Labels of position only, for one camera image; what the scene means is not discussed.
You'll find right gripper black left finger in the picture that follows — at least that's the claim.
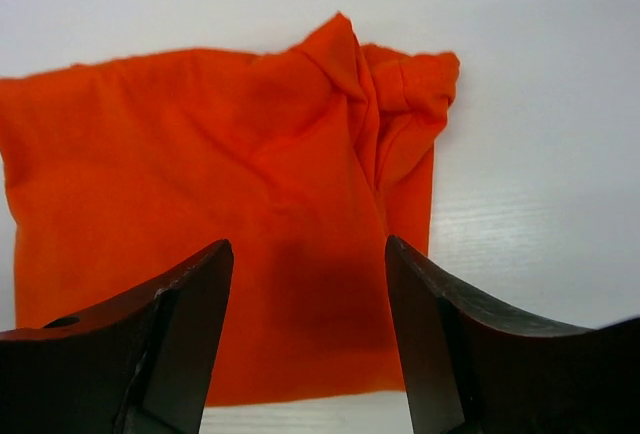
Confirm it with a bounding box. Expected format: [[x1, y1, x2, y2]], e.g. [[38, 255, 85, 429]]
[[1, 240, 234, 433]]

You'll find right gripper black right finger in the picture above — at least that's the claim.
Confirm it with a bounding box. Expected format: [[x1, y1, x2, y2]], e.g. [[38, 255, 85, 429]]
[[385, 236, 639, 433]]

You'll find orange t shirt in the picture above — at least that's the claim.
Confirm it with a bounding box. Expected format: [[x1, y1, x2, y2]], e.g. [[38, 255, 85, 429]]
[[1, 15, 460, 406]]

